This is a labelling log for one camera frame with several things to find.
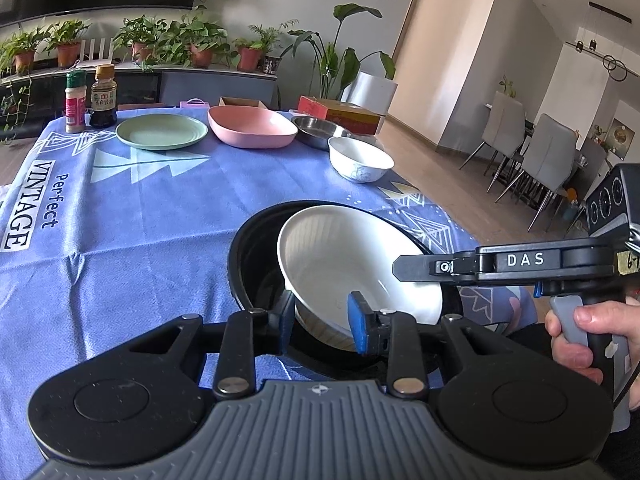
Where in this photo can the stainless steel bowl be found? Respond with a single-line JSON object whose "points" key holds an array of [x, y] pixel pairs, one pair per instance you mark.
{"points": [[316, 132]]}

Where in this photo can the potted plant terracotta pot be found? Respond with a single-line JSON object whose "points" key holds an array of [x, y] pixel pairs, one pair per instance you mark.
{"points": [[194, 42], [255, 49], [19, 49], [140, 37], [64, 38]]}

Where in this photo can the pink square plate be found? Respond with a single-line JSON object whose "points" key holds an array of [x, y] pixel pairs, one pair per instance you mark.
{"points": [[251, 128]]}

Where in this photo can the tall leafy plant white pot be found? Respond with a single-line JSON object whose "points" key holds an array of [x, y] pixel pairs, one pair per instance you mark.
{"points": [[337, 69]]}

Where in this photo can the open brown cardboard box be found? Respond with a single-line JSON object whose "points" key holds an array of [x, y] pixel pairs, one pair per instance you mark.
{"points": [[227, 101]]}

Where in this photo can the grey dining chair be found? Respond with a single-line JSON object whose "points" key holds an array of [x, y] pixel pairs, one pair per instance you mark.
{"points": [[549, 160], [504, 131]]}

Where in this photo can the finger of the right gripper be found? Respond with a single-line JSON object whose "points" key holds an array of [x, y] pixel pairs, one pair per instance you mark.
{"points": [[423, 268]]}

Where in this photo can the blue printed tablecloth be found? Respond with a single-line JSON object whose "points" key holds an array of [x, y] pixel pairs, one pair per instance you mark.
{"points": [[101, 242]]}

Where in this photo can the spice shaker green cap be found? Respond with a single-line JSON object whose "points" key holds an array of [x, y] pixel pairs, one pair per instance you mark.
{"points": [[75, 101]]}

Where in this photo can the small white ceramic bowl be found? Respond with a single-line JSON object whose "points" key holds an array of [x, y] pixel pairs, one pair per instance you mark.
{"points": [[358, 161]]}

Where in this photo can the soy sauce bottle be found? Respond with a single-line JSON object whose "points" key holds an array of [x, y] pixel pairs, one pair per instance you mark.
{"points": [[103, 96]]}

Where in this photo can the pink milk carton box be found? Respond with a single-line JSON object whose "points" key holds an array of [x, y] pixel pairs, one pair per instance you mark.
{"points": [[194, 103]]}

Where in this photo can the red cardboard box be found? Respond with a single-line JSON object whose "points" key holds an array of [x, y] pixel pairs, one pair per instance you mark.
{"points": [[354, 118]]}

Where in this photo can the white router with antennas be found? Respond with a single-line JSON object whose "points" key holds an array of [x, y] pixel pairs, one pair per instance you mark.
{"points": [[95, 52]]}

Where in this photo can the grey dining chair near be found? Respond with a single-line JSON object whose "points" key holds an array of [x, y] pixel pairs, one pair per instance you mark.
{"points": [[549, 160]]}

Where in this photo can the white ribbed bowl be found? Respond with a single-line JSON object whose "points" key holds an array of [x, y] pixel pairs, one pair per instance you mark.
{"points": [[326, 252]]}

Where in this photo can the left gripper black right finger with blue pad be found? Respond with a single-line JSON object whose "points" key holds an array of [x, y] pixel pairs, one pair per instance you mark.
{"points": [[395, 338]]}

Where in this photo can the green round plate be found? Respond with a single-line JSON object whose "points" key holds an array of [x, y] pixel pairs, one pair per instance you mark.
{"points": [[161, 132]]}

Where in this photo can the dark TV console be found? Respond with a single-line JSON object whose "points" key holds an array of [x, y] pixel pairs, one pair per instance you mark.
{"points": [[29, 102]]}

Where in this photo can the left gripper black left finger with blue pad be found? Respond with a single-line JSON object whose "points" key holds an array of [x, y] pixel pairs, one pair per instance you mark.
{"points": [[248, 334]]}

